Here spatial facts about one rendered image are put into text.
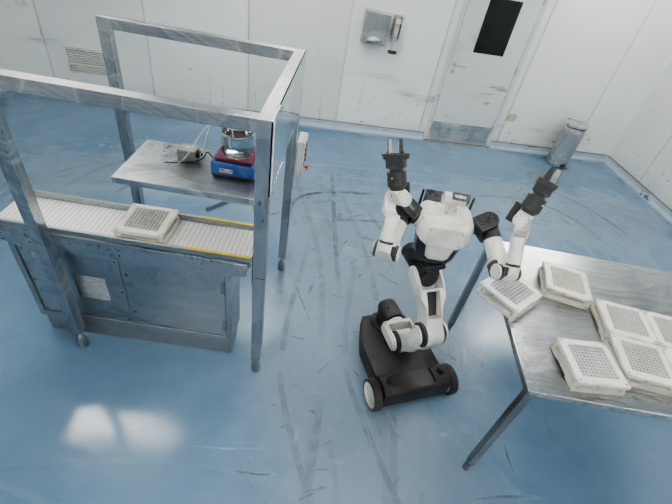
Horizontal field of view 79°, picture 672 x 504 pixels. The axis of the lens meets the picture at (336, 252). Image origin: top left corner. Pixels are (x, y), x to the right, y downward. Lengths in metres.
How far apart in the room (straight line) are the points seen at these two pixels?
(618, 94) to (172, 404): 6.48
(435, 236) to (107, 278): 1.83
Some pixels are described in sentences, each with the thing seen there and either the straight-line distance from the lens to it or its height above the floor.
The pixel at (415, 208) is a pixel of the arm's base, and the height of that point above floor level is 1.27.
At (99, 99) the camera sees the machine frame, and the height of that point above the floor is 1.67.
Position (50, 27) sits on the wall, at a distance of 6.32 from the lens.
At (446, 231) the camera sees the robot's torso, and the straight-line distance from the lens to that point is 2.09.
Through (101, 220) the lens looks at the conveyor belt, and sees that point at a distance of 2.54.
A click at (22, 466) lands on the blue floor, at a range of 2.80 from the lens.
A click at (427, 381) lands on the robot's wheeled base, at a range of 2.74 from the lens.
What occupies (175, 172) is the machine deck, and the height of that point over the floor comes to 1.33.
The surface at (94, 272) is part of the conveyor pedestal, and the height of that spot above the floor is 0.59.
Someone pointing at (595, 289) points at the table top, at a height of 0.88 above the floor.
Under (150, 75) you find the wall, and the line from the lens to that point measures 6.04.
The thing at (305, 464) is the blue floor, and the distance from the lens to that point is 2.55.
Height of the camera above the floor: 2.36
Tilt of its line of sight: 40 degrees down
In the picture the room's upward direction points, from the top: 11 degrees clockwise
